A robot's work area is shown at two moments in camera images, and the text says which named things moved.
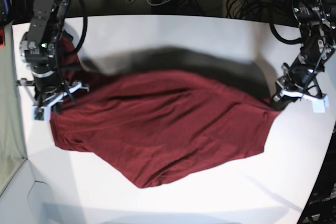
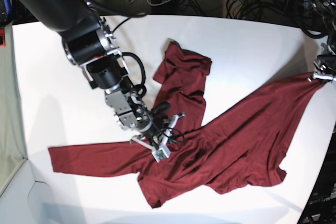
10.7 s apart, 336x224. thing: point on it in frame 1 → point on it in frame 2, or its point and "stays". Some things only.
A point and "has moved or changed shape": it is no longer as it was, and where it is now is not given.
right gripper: (295, 83) → (326, 64)
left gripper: (51, 95) → (156, 128)
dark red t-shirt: (151, 126) has moved or changed shape
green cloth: (12, 155) stays
